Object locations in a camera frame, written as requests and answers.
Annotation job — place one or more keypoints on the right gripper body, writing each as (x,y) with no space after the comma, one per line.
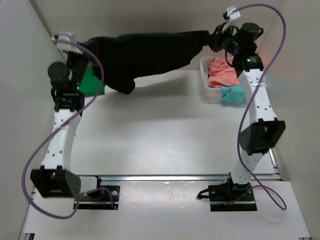
(223,41)

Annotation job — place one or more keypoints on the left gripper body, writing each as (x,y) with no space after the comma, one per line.
(82,62)

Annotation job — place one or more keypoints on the black t shirt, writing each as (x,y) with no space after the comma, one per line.
(130,56)

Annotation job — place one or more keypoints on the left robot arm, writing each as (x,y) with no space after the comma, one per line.
(54,178)

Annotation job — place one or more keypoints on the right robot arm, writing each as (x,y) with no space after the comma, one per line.
(264,129)

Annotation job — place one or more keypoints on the green folded t shirt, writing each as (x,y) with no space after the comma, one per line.
(90,83)

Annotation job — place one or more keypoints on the pink t shirt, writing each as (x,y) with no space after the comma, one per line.
(220,74)

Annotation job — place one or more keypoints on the teal t shirt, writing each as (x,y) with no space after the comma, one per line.
(233,94)

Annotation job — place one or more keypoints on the white plastic basket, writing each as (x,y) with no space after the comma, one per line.
(212,95)

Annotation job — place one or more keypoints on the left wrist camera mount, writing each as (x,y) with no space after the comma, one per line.
(66,41)

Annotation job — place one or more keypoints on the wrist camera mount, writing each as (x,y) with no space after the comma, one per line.
(66,41)
(231,15)

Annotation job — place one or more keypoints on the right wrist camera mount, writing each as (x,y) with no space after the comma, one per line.
(231,15)

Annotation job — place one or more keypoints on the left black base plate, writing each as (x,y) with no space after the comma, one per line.
(106,198)

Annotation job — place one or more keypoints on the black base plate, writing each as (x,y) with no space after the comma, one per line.
(106,198)
(223,199)

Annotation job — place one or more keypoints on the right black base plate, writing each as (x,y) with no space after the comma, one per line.
(223,199)

